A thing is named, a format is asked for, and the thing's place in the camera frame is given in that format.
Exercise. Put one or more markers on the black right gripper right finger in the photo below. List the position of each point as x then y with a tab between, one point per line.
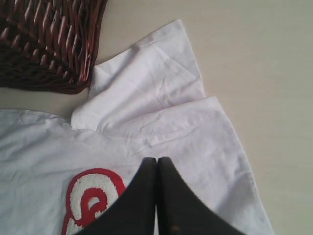
180	211

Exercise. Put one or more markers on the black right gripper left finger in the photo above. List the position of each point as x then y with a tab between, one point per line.
133	213

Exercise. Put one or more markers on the white t-shirt with red logo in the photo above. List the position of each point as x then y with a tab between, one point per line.
57	175

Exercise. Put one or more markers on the dark brown wicker basket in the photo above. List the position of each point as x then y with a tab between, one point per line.
49	45

